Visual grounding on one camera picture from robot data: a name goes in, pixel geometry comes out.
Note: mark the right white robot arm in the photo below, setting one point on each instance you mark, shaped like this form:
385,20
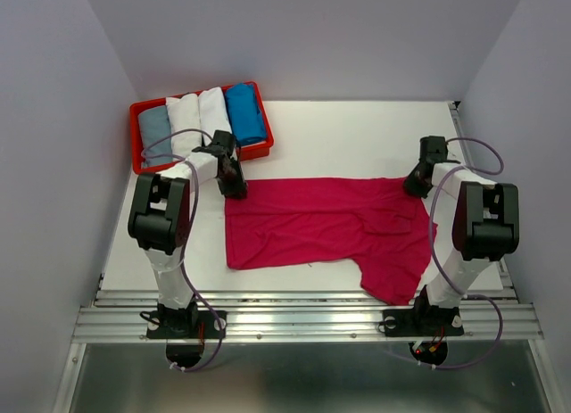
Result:
485,226

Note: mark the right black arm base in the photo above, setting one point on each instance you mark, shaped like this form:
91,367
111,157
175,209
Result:
421,320

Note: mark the aluminium mounting rail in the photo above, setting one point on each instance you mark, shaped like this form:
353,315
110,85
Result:
298,317

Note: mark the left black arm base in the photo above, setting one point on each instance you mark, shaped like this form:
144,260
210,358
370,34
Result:
183,324

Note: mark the pink t-shirt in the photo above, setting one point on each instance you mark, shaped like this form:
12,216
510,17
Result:
294,221

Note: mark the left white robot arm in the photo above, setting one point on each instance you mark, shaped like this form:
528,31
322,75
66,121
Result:
163,211

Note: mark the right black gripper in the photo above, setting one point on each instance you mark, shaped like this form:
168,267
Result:
410,185

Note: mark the red plastic tray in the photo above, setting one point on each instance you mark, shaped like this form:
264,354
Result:
247,153

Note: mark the blue rolled t-shirt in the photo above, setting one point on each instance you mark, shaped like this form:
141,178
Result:
245,115

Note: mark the grey rolled t-shirt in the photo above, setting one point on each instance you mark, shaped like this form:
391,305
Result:
154,124

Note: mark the white textured rolled t-shirt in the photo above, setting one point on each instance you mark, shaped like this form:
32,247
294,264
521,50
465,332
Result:
184,116

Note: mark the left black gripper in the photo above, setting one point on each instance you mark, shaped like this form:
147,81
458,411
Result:
239,186

